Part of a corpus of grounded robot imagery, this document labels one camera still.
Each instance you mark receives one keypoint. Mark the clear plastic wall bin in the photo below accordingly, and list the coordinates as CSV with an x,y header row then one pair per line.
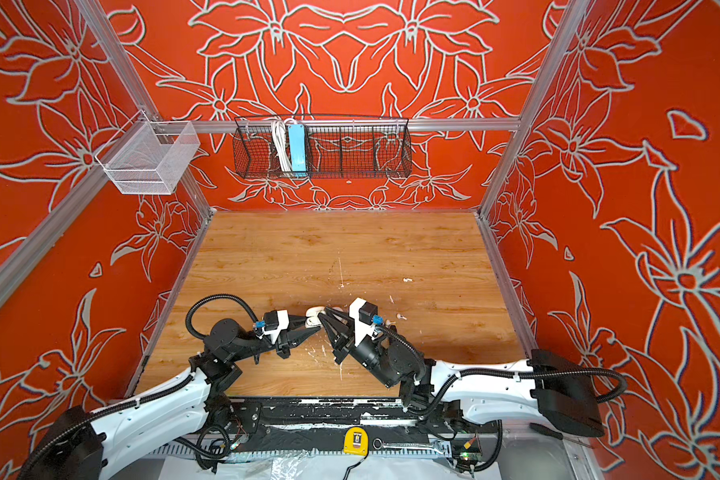
x,y
150,158

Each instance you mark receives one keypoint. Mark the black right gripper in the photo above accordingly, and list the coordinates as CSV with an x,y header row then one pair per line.
x,y
340,330

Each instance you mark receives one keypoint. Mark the black tool on frame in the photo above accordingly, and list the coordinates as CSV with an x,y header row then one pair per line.
x,y
551,433

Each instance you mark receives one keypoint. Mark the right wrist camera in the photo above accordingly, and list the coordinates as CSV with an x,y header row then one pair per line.
x,y
362,314

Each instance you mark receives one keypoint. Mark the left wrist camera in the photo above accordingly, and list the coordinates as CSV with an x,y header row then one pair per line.
x,y
272,324

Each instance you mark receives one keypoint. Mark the light blue box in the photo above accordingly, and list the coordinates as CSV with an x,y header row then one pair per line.
x,y
297,143

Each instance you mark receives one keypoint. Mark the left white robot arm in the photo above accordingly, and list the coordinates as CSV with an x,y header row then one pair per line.
x,y
191,408

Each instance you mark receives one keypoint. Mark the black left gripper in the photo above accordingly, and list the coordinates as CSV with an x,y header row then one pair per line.
x,y
291,341

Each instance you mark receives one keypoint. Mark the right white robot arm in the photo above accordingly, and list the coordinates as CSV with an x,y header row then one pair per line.
x,y
544,386

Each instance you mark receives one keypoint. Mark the white earbud charging case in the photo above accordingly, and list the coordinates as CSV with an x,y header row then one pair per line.
x,y
312,317

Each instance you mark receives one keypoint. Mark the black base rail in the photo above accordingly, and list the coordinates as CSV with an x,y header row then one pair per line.
x,y
262,427

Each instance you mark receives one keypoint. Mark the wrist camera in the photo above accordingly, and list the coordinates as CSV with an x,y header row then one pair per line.
x,y
362,314
272,324

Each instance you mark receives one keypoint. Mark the yellow tape measure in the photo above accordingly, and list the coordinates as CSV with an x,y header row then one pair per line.
x,y
356,442

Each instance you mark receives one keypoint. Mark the silver wrench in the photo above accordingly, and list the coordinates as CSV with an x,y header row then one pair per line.
x,y
378,444

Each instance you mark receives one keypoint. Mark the black wire wall basket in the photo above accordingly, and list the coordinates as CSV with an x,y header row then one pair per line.
x,y
336,147

